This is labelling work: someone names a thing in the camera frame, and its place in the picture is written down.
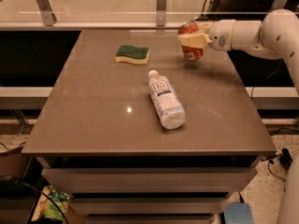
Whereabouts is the black cable on floor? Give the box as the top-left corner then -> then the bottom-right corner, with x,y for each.
0,175 -> 70,224

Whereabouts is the green snack bag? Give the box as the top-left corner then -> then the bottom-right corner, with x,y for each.
31,185 -> 69,224

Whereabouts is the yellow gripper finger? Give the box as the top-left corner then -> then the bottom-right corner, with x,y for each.
197,22 -> 213,33
178,33 -> 212,49

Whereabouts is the green and yellow sponge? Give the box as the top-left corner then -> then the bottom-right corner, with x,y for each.
115,45 -> 150,64

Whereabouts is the red coke can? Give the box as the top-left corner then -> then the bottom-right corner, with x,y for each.
178,21 -> 203,62

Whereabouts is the grey drawer cabinet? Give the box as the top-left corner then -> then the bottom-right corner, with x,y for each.
23,30 -> 275,224

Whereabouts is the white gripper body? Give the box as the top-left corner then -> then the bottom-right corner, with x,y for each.
208,20 -> 236,51

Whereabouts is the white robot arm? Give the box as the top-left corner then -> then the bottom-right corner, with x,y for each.
178,9 -> 299,224

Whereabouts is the glass railing with metal posts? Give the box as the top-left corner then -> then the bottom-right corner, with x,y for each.
0,0 -> 299,30

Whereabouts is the clear plastic water bottle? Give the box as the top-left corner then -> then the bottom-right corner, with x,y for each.
149,70 -> 186,130

